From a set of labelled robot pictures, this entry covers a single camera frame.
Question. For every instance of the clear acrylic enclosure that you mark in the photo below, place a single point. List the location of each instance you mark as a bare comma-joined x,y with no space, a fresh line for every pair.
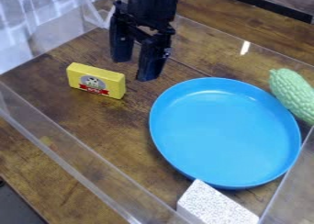
77,151

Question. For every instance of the green bitter gourd toy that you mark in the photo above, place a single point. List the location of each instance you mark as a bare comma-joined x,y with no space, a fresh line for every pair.
295,93

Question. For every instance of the blue round tray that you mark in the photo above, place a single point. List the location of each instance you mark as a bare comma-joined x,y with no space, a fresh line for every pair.
224,132

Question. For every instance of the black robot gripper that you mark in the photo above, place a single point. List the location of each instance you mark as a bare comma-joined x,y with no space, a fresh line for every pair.
144,13

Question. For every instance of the white speckled foam block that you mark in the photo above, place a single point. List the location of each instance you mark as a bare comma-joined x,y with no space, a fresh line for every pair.
205,206

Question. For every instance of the yellow butter block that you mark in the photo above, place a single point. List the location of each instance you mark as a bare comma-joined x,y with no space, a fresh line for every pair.
97,81

